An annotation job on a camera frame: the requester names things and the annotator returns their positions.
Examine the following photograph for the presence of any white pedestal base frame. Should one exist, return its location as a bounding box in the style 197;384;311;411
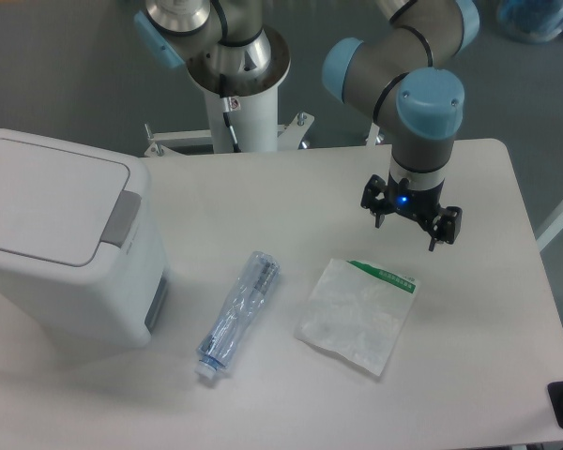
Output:
144;112;315;158

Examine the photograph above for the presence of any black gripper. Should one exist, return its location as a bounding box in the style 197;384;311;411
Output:
360;161;463;252

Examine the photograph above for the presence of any blue plastic bag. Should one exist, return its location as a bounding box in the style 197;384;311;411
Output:
495;0;563;45

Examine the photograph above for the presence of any white plastic trash can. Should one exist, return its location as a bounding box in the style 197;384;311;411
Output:
0;128;168;348

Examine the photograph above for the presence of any crushed clear plastic bottle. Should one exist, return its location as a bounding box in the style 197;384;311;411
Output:
195;251;281;382

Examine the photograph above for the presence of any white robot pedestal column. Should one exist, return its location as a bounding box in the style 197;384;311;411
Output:
187;25;291;154

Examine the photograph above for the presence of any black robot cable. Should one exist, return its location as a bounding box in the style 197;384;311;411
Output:
218;73;243;154

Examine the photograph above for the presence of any white green plastic pouch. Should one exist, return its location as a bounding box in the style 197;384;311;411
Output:
295;259;421;377

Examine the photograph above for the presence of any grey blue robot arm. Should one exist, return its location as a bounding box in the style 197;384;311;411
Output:
134;1;479;244

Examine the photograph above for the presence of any grey trash can push button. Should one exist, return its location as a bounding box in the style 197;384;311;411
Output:
100;190;142;248

